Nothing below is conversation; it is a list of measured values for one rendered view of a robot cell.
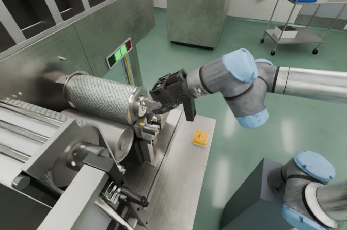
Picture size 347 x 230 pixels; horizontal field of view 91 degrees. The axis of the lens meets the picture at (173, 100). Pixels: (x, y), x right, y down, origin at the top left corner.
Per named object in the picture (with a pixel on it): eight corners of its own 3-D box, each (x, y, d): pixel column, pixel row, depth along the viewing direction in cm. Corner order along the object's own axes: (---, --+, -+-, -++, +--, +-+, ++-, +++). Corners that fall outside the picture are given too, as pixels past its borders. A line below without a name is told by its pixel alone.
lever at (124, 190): (143, 206, 31) (145, 205, 30) (119, 193, 31) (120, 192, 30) (146, 198, 32) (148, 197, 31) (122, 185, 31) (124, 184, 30)
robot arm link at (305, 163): (315, 171, 70) (338, 155, 60) (315, 203, 62) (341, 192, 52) (283, 157, 74) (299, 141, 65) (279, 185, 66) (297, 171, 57)
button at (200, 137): (205, 146, 89) (205, 144, 87) (192, 142, 91) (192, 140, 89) (207, 135, 94) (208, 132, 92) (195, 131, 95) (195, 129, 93)
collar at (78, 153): (96, 182, 38) (85, 170, 34) (74, 173, 40) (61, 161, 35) (112, 156, 42) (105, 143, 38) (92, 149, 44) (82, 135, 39)
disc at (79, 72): (74, 115, 68) (56, 87, 57) (73, 114, 68) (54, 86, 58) (97, 91, 78) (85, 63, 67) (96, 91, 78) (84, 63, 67)
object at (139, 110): (142, 119, 63) (136, 111, 56) (137, 118, 63) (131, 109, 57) (150, 102, 66) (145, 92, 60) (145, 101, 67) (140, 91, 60)
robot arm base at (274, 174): (304, 176, 78) (317, 167, 71) (307, 211, 69) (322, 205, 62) (268, 163, 83) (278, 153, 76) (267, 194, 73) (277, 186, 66)
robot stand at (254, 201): (248, 215, 144) (310, 173, 79) (245, 244, 131) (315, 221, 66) (224, 204, 149) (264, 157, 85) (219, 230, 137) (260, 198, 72)
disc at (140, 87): (132, 133, 62) (123, 105, 52) (130, 132, 62) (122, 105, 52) (149, 104, 72) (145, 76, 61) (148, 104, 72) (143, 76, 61)
